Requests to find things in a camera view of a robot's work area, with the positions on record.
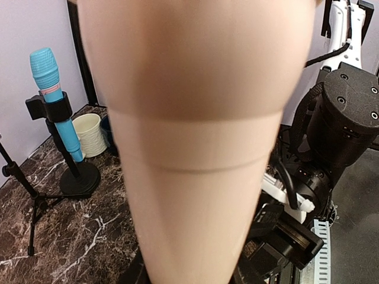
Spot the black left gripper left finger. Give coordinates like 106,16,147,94
118,251,151,284

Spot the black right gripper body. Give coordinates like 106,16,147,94
242,204,324,283

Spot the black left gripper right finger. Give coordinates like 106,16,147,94
232,260,261,284

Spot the pink microphone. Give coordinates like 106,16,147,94
78,1,318,283

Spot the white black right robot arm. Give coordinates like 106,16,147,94
231,1,378,283

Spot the black round-base stand, blue mic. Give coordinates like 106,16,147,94
25,92,101,199

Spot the black tripod microphone stand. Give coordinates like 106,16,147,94
1,144,65,256

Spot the light blue microphone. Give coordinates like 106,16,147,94
30,47,83,163

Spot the cream ceramic mug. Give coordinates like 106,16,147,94
73,113,108,158

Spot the dark blue ceramic mug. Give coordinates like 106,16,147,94
100,115,118,156

